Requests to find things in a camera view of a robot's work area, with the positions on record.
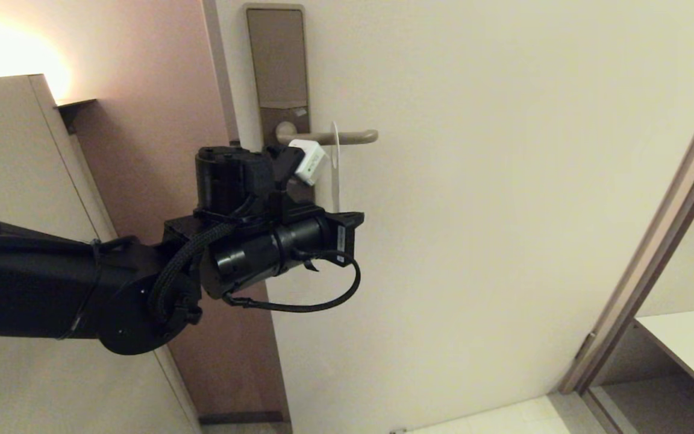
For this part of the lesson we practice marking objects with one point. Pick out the dark brown wall ledge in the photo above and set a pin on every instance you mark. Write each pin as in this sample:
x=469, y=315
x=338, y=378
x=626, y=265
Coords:
x=73, y=113

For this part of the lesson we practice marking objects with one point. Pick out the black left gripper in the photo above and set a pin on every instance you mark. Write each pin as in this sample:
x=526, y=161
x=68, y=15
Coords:
x=275, y=253

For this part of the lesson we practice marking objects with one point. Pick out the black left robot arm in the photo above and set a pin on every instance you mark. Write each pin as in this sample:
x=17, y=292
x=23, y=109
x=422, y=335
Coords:
x=52, y=283

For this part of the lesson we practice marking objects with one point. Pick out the blue do-not-disturb door hanger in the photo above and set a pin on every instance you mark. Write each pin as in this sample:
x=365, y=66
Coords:
x=335, y=175

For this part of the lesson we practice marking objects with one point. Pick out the brown skirting board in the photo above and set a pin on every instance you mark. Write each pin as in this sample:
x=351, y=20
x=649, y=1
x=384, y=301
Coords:
x=238, y=417

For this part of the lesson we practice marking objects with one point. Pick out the black left camera bracket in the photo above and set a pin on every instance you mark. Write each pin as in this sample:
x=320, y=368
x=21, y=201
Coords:
x=290, y=181

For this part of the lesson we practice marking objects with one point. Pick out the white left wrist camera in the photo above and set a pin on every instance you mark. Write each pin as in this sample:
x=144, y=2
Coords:
x=309, y=161

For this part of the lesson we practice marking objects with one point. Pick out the small closet frame bracket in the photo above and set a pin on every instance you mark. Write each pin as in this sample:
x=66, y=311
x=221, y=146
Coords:
x=585, y=346

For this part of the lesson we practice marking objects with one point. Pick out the closet base board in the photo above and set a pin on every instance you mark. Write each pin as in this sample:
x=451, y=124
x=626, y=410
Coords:
x=654, y=410

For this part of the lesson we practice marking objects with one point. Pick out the brown door lock plate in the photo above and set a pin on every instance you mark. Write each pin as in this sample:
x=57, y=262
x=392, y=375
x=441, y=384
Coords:
x=278, y=60

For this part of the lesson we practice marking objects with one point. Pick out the white room door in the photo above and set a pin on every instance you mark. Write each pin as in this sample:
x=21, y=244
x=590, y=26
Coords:
x=473, y=271

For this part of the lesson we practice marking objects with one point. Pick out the beige cabinet panel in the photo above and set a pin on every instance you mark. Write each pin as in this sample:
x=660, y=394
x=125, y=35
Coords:
x=21, y=150

